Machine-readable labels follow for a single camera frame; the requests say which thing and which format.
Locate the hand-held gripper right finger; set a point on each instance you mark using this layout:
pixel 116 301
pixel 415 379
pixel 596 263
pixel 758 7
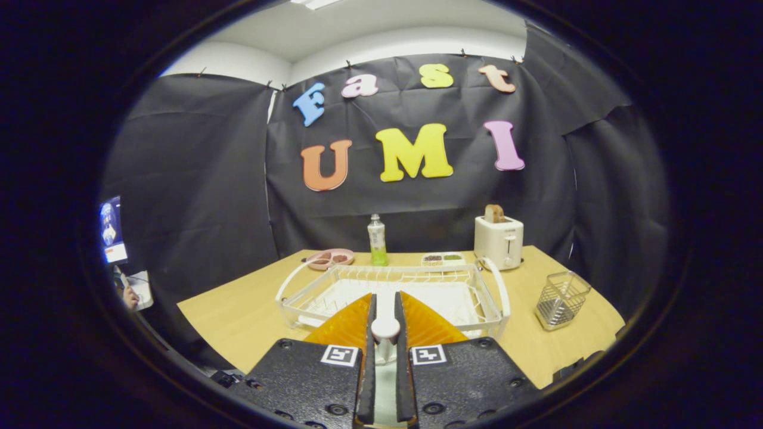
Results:
pixel 404 381

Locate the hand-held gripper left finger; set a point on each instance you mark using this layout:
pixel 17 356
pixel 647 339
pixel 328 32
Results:
pixel 368 381

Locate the pale green plate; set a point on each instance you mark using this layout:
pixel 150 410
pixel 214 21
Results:
pixel 385 396

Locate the pink plate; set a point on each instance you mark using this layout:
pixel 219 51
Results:
pixel 310 262

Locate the white drain tray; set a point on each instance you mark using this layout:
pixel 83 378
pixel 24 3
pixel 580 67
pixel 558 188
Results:
pixel 444 298

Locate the brown food piece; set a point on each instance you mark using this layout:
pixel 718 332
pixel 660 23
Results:
pixel 322 261
pixel 340 258

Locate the white divided snack tray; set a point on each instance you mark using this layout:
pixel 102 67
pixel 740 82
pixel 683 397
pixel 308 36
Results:
pixel 443 260

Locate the clear bottle green liquid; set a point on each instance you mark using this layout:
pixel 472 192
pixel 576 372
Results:
pixel 377 244

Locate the white toaster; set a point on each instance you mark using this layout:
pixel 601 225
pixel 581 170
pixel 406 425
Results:
pixel 498 241

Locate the brown bread slice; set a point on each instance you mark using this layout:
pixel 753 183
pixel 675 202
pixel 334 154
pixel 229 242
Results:
pixel 494 213

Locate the white paper sheet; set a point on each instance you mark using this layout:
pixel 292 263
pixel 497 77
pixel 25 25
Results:
pixel 143 289

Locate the black backdrop cloth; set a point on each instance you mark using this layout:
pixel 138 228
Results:
pixel 202 179

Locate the computer monitor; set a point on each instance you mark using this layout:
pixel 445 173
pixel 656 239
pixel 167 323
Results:
pixel 112 229

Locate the ceiling light panel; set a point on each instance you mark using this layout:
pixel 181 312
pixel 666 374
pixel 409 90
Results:
pixel 316 3

